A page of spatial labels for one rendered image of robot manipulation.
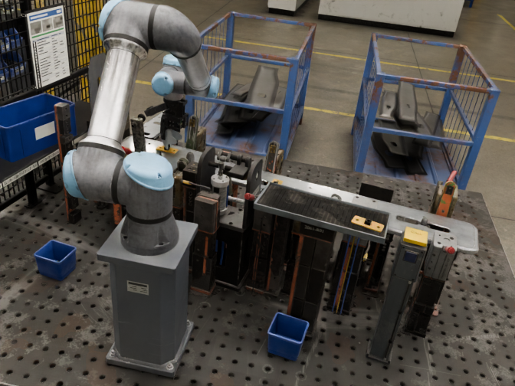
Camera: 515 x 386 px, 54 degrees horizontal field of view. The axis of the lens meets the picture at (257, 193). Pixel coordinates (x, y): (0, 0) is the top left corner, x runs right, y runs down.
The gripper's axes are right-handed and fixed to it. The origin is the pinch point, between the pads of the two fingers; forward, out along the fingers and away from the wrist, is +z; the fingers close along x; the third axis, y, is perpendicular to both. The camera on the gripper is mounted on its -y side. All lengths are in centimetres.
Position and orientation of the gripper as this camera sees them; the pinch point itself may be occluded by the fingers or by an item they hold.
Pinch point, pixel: (166, 145)
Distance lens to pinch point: 201.9
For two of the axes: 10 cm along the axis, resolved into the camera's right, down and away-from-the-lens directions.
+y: 9.4, 2.6, -2.3
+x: 3.3, -4.6, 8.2
